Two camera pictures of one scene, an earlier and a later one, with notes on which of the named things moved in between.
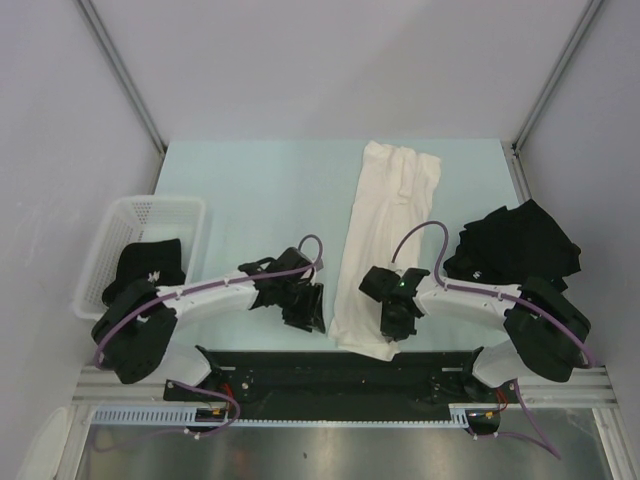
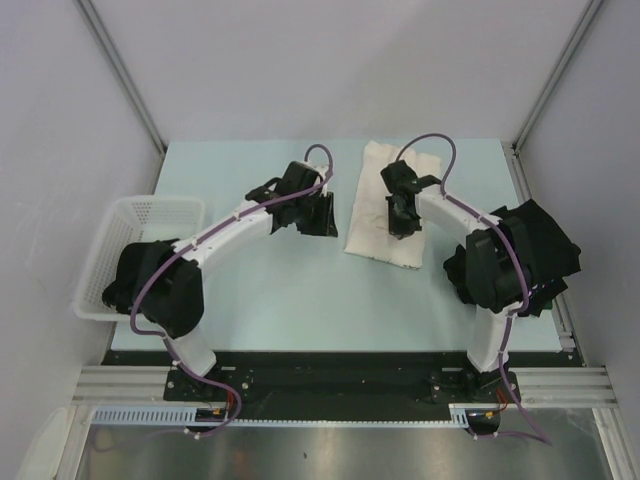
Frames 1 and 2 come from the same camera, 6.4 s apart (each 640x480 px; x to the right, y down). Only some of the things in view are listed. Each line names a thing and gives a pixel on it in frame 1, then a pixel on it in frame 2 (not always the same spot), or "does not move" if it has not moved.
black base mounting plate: x=332 y=382 does not move
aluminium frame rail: x=96 y=386 does not move
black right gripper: x=396 y=331 -> x=398 y=229
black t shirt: x=159 y=262 does not move
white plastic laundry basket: x=139 y=220 does not move
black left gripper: x=310 y=316 -> x=325 y=225
